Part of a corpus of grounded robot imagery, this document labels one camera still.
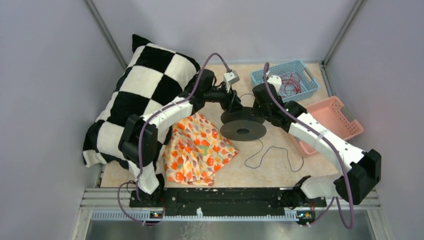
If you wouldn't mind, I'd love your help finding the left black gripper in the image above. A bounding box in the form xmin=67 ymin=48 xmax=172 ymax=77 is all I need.
xmin=203 ymin=81 xmax=245 ymax=114

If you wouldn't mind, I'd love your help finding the dark grey cable spool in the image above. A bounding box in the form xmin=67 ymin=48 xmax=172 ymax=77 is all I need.
xmin=220 ymin=107 xmax=267 ymax=142

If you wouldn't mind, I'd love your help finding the thin blue cable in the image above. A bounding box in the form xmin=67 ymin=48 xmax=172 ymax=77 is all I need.
xmin=238 ymin=93 xmax=305 ymax=173

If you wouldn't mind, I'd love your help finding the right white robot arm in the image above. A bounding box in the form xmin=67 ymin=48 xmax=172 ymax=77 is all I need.
xmin=252 ymin=83 xmax=382 ymax=206

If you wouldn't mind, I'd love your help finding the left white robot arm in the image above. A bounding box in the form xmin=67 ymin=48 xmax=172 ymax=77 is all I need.
xmin=118 ymin=69 xmax=243 ymax=207

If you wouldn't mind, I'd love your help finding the blue plastic basket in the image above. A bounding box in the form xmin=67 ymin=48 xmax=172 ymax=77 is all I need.
xmin=267 ymin=60 xmax=320 ymax=102

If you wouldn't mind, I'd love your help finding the floral orange cloth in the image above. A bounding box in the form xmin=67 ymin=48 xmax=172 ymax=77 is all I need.
xmin=163 ymin=113 xmax=239 ymax=186

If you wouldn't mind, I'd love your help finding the pink plastic basket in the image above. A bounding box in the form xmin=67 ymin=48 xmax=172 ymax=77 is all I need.
xmin=306 ymin=96 xmax=364 ymax=141

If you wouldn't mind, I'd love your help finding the black white checkered pillow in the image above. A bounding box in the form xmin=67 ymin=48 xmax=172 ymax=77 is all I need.
xmin=82 ymin=34 xmax=201 ymax=194

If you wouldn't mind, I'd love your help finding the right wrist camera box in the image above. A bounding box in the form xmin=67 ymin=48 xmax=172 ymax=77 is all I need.
xmin=267 ymin=75 xmax=282 ymax=93

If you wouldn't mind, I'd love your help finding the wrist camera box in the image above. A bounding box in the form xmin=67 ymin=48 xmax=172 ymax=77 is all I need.
xmin=223 ymin=70 xmax=240 ymax=93
xmin=267 ymin=75 xmax=282 ymax=93

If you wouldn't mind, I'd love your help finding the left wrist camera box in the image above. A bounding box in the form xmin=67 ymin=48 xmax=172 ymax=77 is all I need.
xmin=223 ymin=70 xmax=240 ymax=93

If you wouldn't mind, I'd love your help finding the red wire bundle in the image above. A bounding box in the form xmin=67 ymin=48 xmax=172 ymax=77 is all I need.
xmin=278 ymin=71 xmax=307 ymax=98

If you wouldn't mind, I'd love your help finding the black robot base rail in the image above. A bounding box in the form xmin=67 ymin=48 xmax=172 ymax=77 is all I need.
xmin=129 ymin=187 xmax=327 ymax=217

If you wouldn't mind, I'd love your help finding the white slotted cable duct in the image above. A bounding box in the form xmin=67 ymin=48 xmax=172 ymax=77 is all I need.
xmin=91 ymin=208 xmax=313 ymax=222

